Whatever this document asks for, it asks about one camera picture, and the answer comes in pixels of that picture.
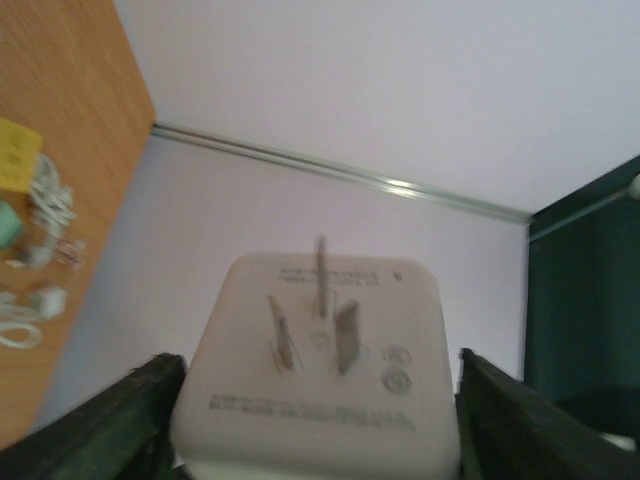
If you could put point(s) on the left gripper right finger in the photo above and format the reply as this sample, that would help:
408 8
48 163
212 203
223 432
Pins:
509 431

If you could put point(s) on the yellow cube socket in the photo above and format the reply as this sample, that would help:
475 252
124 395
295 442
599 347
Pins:
19 149

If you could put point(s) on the green wall charger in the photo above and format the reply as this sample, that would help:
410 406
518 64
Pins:
12 229

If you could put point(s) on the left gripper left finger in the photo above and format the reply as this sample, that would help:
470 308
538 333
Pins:
120 433

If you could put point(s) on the white cube socket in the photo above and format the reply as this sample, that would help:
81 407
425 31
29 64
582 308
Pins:
321 366

